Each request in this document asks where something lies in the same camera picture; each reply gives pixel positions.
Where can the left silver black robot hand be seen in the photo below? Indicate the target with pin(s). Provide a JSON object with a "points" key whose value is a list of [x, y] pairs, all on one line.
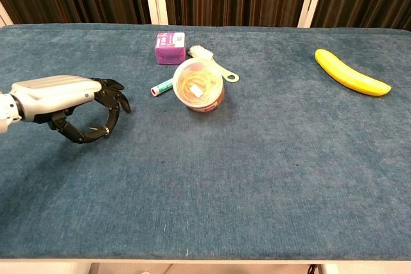
{"points": [[54, 94]]}

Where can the small metal key bunch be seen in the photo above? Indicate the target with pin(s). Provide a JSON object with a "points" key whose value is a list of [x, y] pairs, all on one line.
{"points": [[98, 129]]}

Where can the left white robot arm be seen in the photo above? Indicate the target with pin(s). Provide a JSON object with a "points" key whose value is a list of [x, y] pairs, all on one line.
{"points": [[7, 112]]}

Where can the green and white tube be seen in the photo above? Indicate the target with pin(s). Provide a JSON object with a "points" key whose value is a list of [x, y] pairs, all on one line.
{"points": [[161, 87]]}

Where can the purple tissue pack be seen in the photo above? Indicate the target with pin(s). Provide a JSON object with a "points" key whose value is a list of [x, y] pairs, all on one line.
{"points": [[170, 50]]}

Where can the clear tub of rubber bands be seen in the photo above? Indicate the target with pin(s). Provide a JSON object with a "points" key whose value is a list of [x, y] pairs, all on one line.
{"points": [[198, 85]]}

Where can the blue velvet table cloth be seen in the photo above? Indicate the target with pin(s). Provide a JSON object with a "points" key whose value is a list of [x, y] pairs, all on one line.
{"points": [[205, 171]]}

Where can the yellow banana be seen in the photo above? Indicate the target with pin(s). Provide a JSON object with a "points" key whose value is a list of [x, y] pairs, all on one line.
{"points": [[350, 75]]}

